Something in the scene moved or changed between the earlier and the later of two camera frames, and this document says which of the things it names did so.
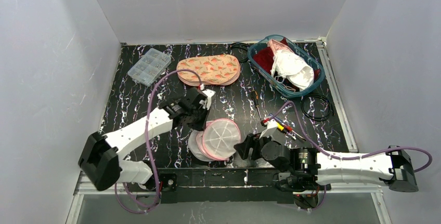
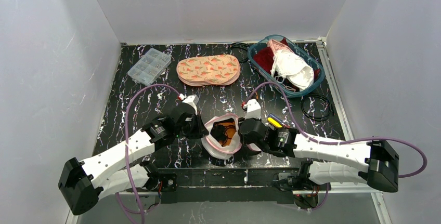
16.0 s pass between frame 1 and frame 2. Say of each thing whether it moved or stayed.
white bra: stayed
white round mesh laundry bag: moved
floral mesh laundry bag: stayed
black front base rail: stayed
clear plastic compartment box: stayed
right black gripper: moved
